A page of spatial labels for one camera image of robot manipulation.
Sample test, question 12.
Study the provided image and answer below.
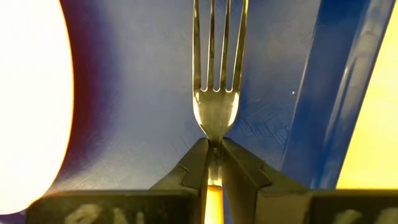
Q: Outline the blue plastic tray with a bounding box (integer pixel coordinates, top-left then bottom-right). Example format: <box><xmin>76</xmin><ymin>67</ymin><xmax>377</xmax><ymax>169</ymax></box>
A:
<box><xmin>0</xmin><ymin>0</ymin><xmax>397</xmax><ymax>224</ymax></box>

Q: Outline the pink plate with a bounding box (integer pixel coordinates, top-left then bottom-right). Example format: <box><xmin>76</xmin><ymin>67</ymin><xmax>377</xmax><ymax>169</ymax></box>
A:
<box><xmin>0</xmin><ymin>0</ymin><xmax>75</xmax><ymax>215</ymax></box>

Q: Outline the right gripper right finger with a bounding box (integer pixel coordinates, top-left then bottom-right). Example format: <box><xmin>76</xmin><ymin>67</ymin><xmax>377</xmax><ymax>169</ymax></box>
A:
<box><xmin>221</xmin><ymin>138</ymin><xmax>398</xmax><ymax>224</ymax></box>

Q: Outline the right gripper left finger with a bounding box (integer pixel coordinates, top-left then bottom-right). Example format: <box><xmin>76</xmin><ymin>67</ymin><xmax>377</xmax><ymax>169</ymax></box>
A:
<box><xmin>26</xmin><ymin>138</ymin><xmax>210</xmax><ymax>224</ymax></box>

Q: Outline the silver metal fork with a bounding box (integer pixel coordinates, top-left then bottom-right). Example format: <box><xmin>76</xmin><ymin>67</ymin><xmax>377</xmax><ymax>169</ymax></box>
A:
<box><xmin>192</xmin><ymin>0</ymin><xmax>249</xmax><ymax>187</ymax></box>

